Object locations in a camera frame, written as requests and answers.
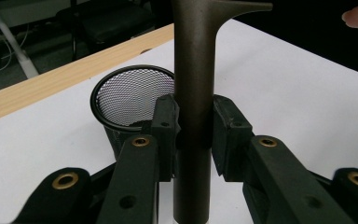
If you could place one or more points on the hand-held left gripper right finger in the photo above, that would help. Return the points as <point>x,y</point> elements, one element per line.
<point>276,180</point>

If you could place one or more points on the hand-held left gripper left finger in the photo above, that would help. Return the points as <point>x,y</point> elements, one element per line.
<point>136,180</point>

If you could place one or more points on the black mesh pen cup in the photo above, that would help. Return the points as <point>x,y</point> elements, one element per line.
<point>127,93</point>

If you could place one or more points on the white board sheet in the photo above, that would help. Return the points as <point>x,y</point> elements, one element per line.
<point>292,99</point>

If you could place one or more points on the black folding chair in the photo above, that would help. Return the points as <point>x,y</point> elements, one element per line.
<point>112,21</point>

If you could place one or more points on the white desk leg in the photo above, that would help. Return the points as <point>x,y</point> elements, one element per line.
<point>15,46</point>

